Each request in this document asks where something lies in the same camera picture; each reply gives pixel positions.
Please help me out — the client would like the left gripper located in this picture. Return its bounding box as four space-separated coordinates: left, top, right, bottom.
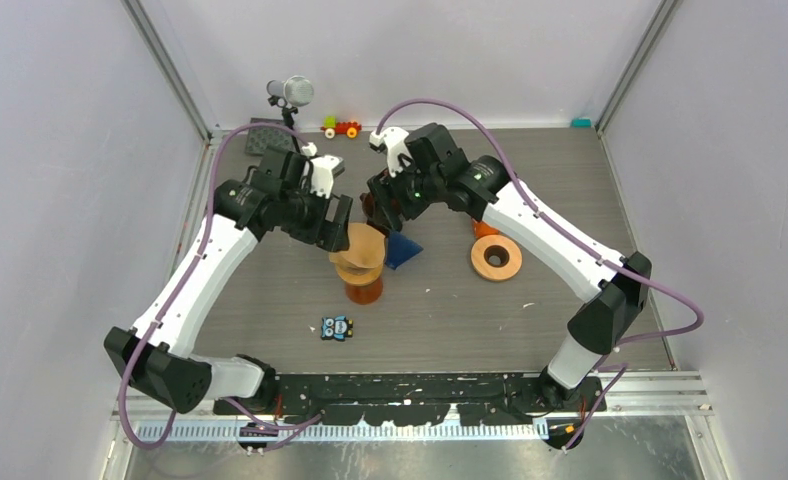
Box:
281 182 352 252

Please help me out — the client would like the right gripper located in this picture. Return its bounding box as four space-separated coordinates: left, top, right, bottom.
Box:
366 154 442 232

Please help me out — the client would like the brown paper coffee filter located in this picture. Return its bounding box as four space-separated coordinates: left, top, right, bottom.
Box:
328 222 386 269

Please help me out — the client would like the blue plastic dripper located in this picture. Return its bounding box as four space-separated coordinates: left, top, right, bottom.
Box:
384 230 424 270

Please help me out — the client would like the wooden ring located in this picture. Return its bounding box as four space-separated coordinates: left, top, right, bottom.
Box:
334 263 386 289

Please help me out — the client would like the amber glass carafe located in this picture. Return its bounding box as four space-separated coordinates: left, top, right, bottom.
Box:
345 278 384 305

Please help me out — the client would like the orange coffee filter box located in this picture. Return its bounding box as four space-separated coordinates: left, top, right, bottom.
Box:
472 220 500 239

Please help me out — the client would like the wooden ring stand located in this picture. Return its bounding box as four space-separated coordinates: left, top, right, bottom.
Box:
470 234 523 282

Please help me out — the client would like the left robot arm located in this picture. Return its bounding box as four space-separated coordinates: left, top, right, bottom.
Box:
104 147 352 414

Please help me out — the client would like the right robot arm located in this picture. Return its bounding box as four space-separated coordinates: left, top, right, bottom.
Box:
366 123 652 411

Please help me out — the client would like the colourful toy car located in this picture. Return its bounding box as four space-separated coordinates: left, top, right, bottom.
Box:
320 116 362 139

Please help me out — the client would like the blue owl sticker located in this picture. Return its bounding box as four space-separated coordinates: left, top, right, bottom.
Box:
321 315 354 342

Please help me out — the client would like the dark grey studded plate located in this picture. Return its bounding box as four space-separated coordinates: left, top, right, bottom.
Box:
244 128 297 157

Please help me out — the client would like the silver microphone on tripod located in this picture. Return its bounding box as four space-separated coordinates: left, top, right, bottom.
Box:
266 75 314 131

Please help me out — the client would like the teal block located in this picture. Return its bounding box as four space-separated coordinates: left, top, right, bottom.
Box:
570 117 595 129

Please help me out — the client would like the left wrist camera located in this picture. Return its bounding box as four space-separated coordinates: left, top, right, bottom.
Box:
300 143 345 199

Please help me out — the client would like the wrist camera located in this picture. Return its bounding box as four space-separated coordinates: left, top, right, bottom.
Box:
300 143 345 199
369 127 412 178

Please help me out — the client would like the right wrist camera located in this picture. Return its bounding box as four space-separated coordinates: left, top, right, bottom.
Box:
369 127 412 178

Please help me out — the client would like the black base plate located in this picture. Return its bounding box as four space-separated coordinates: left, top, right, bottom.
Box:
214 373 606 427

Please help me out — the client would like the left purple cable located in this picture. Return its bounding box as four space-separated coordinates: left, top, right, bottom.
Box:
116 123 309 452

